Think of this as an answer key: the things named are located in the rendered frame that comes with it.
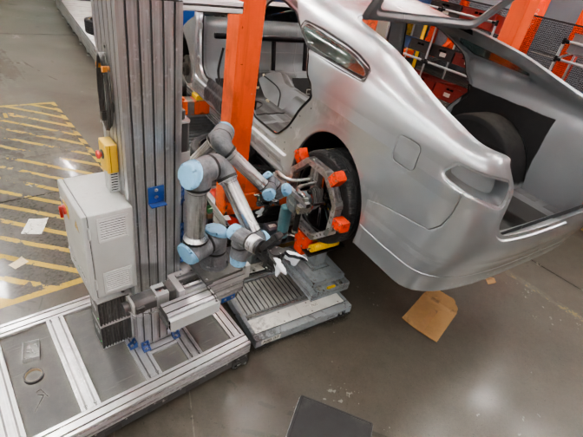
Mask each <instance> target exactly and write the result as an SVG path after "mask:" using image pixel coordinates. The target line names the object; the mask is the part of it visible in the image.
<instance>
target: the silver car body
mask: <svg viewBox="0 0 583 437"><path fill-rule="evenodd" d="M273 1H275V0H266V6H265V20H266V21H264V28H263V35H262V43H261V51H260V58H259V73H258V81H257V88H256V96H255V104H254V112H253V119H252V134H251V142H250V145H251V146H252V147H253V148H254V149H255V150H256V151H257V152H258V153H259V154H260V155H261V156H262V157H263V158H264V159H265V160H266V161H267V162H268V163H269V164H270V165H272V166H273V167H274V168H275V169H276V170H279V171H280V172H281V173H282V174H283V175H284V176H285V177H287V178H289V176H290V170H291V165H292V160H293V157H294V151H295V150H297V148H298V146H299V144H300V143H301V141H302V140H303V139H304V138H305V137H306V136H307V135H308V134H310V133H312V132H314V131H317V130H327V131H330V132H333V133H334V134H336V135H337V136H338V137H339V138H340V139H341V140H342V141H343V142H344V143H345V145H346V146H347V147H348V148H349V150H350V152H351V154H352V156H353V158H354V161H355V162H356V165H357V170H358V173H359V178H360V182H361V188H362V214H361V220H360V225H359V228H358V231H357V235H356V237H355V239H354V241H353V243H354V244H355V245H356V246H357V247H358V248H359V249H360V250H361V251H362V252H363V253H364V254H366V255H367V256H368V257H369V258H370V259H371V260H372V261H373V262H374V263H375V264H376V265H377V266H378V267H379V268H380V269H382V270H383V271H384V272H385V273H386V274H387V275H388V276H389V277H390V278H391V279H392V280H393V281H395V282H396V283H397V284H399V285H401V286H402V287H404V288H407V289H411V290H419V291H437V290H448V289H454V288H457V287H461V286H464V285H468V284H472V283H475V282H478V281H481V280H483V279H486V278H488V277H492V276H494V275H497V274H499V273H502V272H504V271H507V270H509V269H511V268H514V267H515V266H517V265H520V264H523V263H526V262H527V261H529V260H531V259H534V258H537V257H538V256H541V255H543V254H545V253H547V252H549V251H551V250H553V249H555V248H556V247H558V246H560V245H562V244H563V243H564V242H565V241H567V240H568V239H569V238H570V237H571V236H572V235H573V234H574V233H575V232H577V231H579V230H580V229H581V228H583V94H582V93H581V92H580V91H578V90H577V89H575V88H573V87H572V86H570V85H569V84H567V83H566V82H564V81H563V80H561V79H560V78H559V77H558V76H557V75H555V74H553V73H552V72H551V71H549V70H548V69H546V68H545V67H543V66H542V65H540V64H539V63H538V62H536V61H535V60H533V59H532V58H530V57H529V56H527V55H525V54H523V53H522V52H520V51H519V50H517V49H515V48H513V47H511V46H509V45H507V44H506V43H504V42H502V41H500V40H498V39H496V38H494V37H492V36H490V35H487V34H485V33H483V32H481V31H479V30H478V29H475V27H477V26H479V25H480V24H481V23H483V22H485V21H486V20H488V19H489V18H490V17H491V16H493V15H494V14H496V13H497V12H498V11H500V10H502V9H503V8H505V7H506V6H508V5H509V4H511V3H512V2H513V1H515V0H502V1H500V2H499V3H498V4H496V5H495V6H493V7H492V8H491V9H489V10H487V11H486V12H484V13H483V14H481V15H480V16H478V17H477V18H475V19H471V20H468V19H461V18H453V17H450V16H447V15H445V14H443V13H442V12H440V11H439V10H436V9H434V8H432V7H430V6H428V5H427V4H425V3H422V2H420V1H417V0H281V1H282V2H283V3H280V2H273ZM288 10H291V11H288ZM283 11H287V12H283ZM279 12H283V13H279ZM274 13H279V14H275V15H272V14H274ZM205 15H211V16H205ZM225 15H228V14H222V13H207V12H196V11H195V12H194V17H192V18H191V19H190V20H188V21H187V22H186V23H185V24H184V26H183V61H182V74H183V75H184V78H185V80H186V82H187V83H192V90H193V91H194V92H195V93H196V94H198V95H199V96H200V97H201V98H202V99H203V100H204V89H205V86H206V85H207V81H208V79H209V78H211V79H213V80H214V81H215V82H217V83H218V84H219V85H220V86H221V87H223V83H224V71H225V58H226V33H227V20H228V17H221V16H225ZM362 19H364V20H375V21H385V22H390V34H389V38H388V41H386V40H385V39H383V38H382V37H381V36H380V35H379V34H378V33H377V32H376V31H375V30H373V29H372V28H371V27H369V26H368V25H367V24H366V23H364V22H363V21H362ZM408 23H412V24H421V25H430V26H435V27H437V28H438V29H439V30H440V31H441V32H442V33H443V34H444V35H445V36H446V37H447V38H448V39H449V40H450V41H451V42H452V43H453V44H454V45H455V46H456V47H457V48H458V49H459V50H460V51H461V52H462V55H463V58H464V61H465V73H466V76H467V79H468V92H467V93H465V94H464V95H462V96H460V97H459V98H457V99H456V100H454V101H453V102H451V103H450V104H449V105H448V106H447V107H446V108H445V107H444V106H443V105H442V104H441V103H440V102H439V101H438V100H437V98H436V97H435V96H434V94H433V93H432V92H431V91H430V89H429V88H428V87H427V85H426V84H425V83H424V81H423V80H422V79H421V77H420V76H419V75H418V73H417V72H416V71H415V70H414V69H413V68H412V66H411V65H410V64H409V63H408V62H407V60H406V59H405V58H404V57H403V49H404V43H405V37H406V32H407V27H408ZM204 101H205V102H206V103H207V104H208V105H209V106H210V107H212V108H213V109H214V110H215V111H216V112H217V113H218V114H219V115H220V116H221V114H220V113H219V112H218V111H217V110H216V109H215V107H214V105H213V104H212V103H211V102H210V101H206V100H204Z"/></svg>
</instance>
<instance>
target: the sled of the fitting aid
mask: <svg viewBox="0 0 583 437"><path fill-rule="evenodd" d="M283 265H284V267H285V268H286V272H287V273H288V274H289V276H290V277H291V278H292V279H293V281H294V282H295V283H296V284H297V286H298V287H299V288H300V289H301V290H302V291H303V292H304V294H305V295H306V296H307V298H308V299H309V300H310V301H311V302H312V301H315V300H318V299H320V298H322V297H327V296H329V295H332V294H335V293H338V292H339V291H342V290H347V289H348V287H349V284H350V281H349V280H348V279H347V278H346V277H345V276H344V277H343V278H340V279H338V280H335V281H332V282H329V283H327V284H322V285H319V286H317V287H314V288H312V287H311V285H310V284H309V283H308V282H307V281H306V280H305V278H304V277H303V276H302V275H301V273H300V272H299V271H298V270H297V268H296V267H295V266H293V265H291V262H290V261H289V260H286V259H285V257H284V259H283Z"/></svg>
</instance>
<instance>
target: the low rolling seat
mask: <svg viewBox="0 0 583 437"><path fill-rule="evenodd" d="M372 430H373V423H372V422H370V421H367V420H364V419H362V418H359V417H357V416H355V415H353V414H349V413H346V412H345V411H342V410H340V409H337V408H334V407H332V406H329V405H327V404H324V403H322V402H320V401H316V400H314V399H312V398H310V397H307V396H304V395H301V396H300V397H299V398H298V403H297V406H296V408H295V411H294V414H293V416H292V419H291V424H290V426H289V428H288V431H287V434H286V437H371V435H372Z"/></svg>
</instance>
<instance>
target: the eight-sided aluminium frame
mask: <svg viewBox="0 0 583 437"><path fill-rule="evenodd" d="M308 166H312V167H313V168H314V169H315V170H316V171H318V172H319V173H320V174H321V175H322V176H324V180H325V184H326V186H327V190H328V193H329V196H330V200H331V212H330V216H329V219H328V223H327V226H326V230H325V231H321V232H316V231H315V230H314V229H313V228H312V227H311V226H310V225H309V224H308V223H307V222H306V221H305V220H304V219H303V217H302V214H301V217H300V221H299V225H298V228H299V229H300V230H301V231H302V232H303V233H304V234H305V235H306V236H307V237H308V239H309V240H315V239H319V238H323V237H327V236H330V235H334V234H336V230H335V229H334V228H333V227H332V226H331V224H332V221H333V218H335V217H338V216H341V212H342V210H343V206H344V205H343V201H342V199H341V195H340V191H339V189H338V186H336V187H331V185H330V183H329V180H328V177H329V176H331V175H332V174H333V173H334V172H333V171H332V169H330V168H329V167H328V166H327V165H325V164H324V163H323V162H322V161H320V160H319V159H318V158H316V157H315V156H312V157H307V158H305V159H304V160H301V161H300V162H299V163H298V164H296V165H294V166H292V167H291V173H290V178H291V179H299V176H300V172H301V170H303V169H305V168H307V167H308ZM289 184H290V185H291V186H292V187H293V188H294V189H295V190H296V187H297V186H298V182H289Z"/></svg>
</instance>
